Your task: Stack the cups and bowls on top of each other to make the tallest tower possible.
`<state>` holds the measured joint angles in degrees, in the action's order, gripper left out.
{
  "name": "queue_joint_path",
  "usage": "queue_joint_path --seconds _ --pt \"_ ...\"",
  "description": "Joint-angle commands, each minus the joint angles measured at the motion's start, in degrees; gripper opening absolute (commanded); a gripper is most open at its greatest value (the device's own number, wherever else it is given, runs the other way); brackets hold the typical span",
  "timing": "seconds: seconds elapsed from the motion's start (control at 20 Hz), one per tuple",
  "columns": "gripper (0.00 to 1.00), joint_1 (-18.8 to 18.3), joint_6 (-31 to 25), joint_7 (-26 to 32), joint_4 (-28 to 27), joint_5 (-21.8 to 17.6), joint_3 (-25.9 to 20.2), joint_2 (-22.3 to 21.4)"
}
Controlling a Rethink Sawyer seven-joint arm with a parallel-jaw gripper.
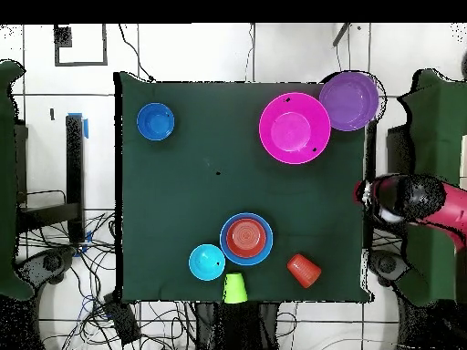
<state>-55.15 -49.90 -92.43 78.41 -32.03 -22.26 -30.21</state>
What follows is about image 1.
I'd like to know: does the large purple plastic bowl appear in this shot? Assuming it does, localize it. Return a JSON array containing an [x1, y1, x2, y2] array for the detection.
[[318, 71, 380, 132]]

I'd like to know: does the large pink plastic bowl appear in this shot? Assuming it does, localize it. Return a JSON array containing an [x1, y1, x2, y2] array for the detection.
[[258, 91, 332, 166]]

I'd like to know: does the orange plastic cup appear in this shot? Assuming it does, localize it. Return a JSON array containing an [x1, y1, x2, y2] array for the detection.
[[286, 253, 323, 290]]

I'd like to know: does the large light blue bowl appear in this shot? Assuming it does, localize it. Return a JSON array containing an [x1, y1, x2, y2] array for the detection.
[[219, 211, 275, 267]]

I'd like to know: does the orange plastic bowl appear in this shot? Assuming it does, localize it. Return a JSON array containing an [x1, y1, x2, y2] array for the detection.
[[225, 217, 268, 259]]

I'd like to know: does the green plastic cup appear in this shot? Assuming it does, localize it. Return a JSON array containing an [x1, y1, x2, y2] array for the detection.
[[223, 272, 249, 304]]

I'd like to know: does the small cyan ribbed bowl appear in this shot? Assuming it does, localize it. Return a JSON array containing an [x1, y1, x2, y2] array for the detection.
[[188, 243, 226, 282]]

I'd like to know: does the white box stack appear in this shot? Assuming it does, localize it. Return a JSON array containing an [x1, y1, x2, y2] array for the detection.
[[458, 134, 467, 190]]

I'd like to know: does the green cloth side table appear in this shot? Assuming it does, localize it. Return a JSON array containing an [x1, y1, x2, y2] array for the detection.
[[0, 59, 36, 302], [395, 68, 467, 307]]

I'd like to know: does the dark green tablecloth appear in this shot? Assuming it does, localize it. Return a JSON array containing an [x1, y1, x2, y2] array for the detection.
[[114, 70, 373, 305]]

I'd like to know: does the small dark blue bowl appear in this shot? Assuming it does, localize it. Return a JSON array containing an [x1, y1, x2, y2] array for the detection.
[[136, 102, 176, 142]]

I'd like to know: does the black metal stand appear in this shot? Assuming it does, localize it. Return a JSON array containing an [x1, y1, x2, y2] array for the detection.
[[16, 114, 87, 243]]

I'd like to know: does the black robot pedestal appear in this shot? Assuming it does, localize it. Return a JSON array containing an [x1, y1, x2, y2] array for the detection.
[[194, 301, 280, 350]]

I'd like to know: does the thin black floor cable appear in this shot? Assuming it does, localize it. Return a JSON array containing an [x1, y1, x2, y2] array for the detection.
[[118, 24, 154, 82]]

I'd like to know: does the tangle of black cables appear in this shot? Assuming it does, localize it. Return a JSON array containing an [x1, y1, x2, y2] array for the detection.
[[17, 211, 198, 350]]

